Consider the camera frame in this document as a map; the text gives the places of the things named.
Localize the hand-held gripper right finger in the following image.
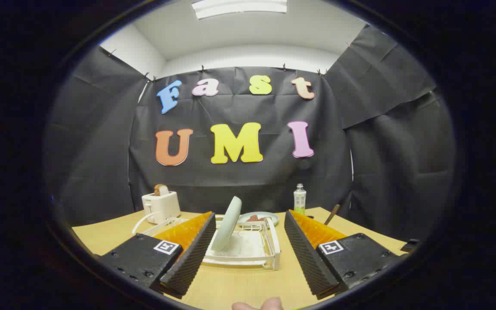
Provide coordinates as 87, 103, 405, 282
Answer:
284, 210, 405, 301

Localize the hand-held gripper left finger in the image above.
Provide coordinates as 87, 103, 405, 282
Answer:
100, 211, 217, 299

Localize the brown handled spoon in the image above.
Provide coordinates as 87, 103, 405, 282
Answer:
324, 204, 341, 226

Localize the white dish rack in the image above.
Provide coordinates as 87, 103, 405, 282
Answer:
143, 214, 281, 271

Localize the pale green plate with food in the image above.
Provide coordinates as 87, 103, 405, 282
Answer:
237, 211, 279, 227

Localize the green label drink bottle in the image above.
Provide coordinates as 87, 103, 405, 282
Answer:
294, 183, 307, 215

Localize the white toaster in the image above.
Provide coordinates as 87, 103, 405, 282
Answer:
142, 191, 181, 224

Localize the white toaster cable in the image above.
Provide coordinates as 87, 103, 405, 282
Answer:
132, 212, 162, 235

